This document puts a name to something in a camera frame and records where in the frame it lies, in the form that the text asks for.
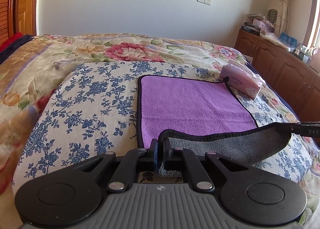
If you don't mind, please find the wooden slatted wardrobe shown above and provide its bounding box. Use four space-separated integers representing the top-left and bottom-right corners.
0 0 14 44

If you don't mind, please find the floral bed quilt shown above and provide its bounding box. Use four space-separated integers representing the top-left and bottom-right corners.
1 34 319 228

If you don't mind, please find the blue floral white cloth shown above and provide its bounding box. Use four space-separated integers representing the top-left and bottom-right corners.
12 61 315 190

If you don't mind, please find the wooden cabinet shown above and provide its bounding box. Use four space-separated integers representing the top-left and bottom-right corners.
234 29 319 121

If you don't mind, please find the red blanket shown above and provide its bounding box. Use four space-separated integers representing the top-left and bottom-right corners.
0 32 24 52

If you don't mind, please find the blue box on cabinet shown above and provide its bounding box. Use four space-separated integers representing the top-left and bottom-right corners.
279 32 297 48

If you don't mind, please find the wooden door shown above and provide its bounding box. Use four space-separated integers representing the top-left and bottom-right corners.
8 0 37 35

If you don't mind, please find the pink tissue pack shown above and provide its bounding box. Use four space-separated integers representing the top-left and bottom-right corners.
219 59 264 100

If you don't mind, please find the pink box on cabinet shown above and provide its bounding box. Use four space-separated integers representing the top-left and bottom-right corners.
253 18 274 33

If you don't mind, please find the purple and grey towel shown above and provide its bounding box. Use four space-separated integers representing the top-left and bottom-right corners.
136 75 291 165

